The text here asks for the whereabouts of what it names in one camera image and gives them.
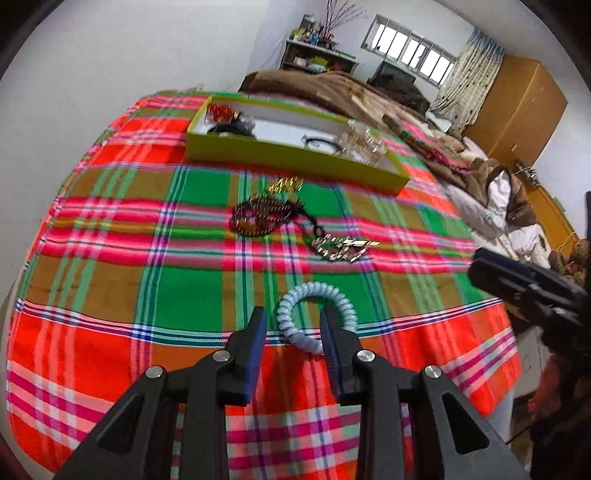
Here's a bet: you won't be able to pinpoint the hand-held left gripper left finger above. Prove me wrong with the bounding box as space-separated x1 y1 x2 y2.
53 306 269 480

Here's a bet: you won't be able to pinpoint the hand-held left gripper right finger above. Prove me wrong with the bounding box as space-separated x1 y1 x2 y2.
320 306 532 480

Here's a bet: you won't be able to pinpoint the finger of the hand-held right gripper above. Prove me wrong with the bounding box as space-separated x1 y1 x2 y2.
475 247 590 302
468 264 570 322

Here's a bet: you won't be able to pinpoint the blue spiral hair tie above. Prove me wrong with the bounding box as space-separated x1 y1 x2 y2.
277 282 358 356

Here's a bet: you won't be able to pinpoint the clear acrylic bracelet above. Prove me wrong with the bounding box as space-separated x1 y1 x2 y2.
358 129 389 166
339 119 370 153

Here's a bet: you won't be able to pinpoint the green cardboard box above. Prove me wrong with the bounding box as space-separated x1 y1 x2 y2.
185 92 411 195

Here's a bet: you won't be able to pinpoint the black band bracelet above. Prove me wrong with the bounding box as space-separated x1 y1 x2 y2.
206 115 257 138

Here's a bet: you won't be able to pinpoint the red bead bracelet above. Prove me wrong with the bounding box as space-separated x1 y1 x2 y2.
205 102 241 121

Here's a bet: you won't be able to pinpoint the brown plush toy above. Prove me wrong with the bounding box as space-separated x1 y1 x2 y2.
549 237 591 280

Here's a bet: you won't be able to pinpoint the white quilt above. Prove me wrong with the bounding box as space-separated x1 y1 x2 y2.
443 138 555 268

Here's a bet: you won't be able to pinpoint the red green plaid cloth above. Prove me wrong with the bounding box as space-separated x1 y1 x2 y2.
4 90 522 480

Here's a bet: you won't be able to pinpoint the folded plaid cloth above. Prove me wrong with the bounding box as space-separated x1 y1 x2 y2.
382 115 467 174

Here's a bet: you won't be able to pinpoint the wooden wardrobe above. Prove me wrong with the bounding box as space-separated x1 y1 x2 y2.
462 55 568 169

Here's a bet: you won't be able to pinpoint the patterned curtain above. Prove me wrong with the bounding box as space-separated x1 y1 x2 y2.
427 28 504 134

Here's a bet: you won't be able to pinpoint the black television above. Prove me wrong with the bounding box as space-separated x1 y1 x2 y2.
368 61 428 114

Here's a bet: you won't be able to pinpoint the barred window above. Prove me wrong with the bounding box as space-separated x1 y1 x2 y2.
361 14 458 86

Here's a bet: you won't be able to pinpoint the brown fleece blanket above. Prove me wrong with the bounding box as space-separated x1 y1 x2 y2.
238 69 536 227

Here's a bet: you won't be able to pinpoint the grey storage shelf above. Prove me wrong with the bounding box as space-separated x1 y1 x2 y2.
281 37 360 75

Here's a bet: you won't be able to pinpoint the pink flower branches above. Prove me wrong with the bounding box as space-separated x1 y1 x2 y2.
323 0 365 33

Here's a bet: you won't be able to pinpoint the bottles on shelf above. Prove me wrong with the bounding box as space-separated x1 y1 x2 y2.
291 14 340 49

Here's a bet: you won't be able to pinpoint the rhinestone chain bracelet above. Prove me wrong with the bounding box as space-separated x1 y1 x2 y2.
308 232 382 264

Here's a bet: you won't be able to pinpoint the dark bead necklace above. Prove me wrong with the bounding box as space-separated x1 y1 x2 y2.
229 191 324 238

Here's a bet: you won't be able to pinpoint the gold chain necklace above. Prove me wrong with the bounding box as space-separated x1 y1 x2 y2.
267 176 304 195

